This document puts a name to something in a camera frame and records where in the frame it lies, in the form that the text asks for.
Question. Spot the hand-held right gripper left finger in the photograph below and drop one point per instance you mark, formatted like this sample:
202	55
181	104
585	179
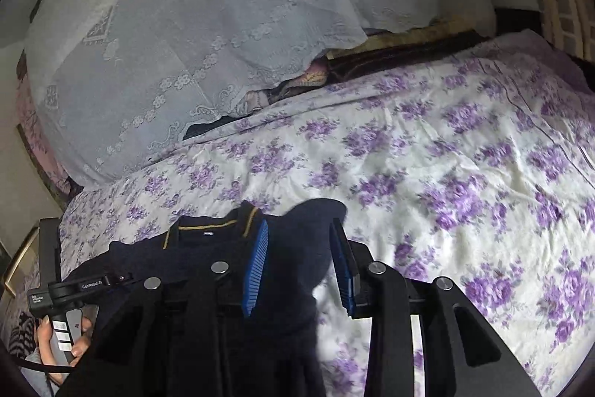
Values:
254	273

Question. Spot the person's left hand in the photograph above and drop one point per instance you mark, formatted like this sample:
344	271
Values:
44	339

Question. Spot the pink patterned cloth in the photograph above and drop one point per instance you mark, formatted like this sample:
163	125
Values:
37	122

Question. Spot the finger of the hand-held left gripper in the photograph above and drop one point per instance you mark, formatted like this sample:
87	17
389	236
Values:
122	279

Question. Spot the black white striped cloth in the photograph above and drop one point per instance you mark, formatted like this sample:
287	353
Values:
21	339

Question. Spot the purple floral bed sheet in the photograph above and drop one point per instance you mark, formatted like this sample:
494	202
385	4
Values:
441	173

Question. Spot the dark navy polo shirt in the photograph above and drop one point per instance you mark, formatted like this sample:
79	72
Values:
288	248

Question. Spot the gold edged frame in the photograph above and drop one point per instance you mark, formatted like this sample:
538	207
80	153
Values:
18	262

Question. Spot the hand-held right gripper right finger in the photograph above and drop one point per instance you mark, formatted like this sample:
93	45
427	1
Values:
345	280

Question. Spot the pile of folded blankets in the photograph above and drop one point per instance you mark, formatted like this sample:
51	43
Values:
399	43

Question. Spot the white lace cover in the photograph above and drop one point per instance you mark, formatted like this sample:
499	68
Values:
195	29

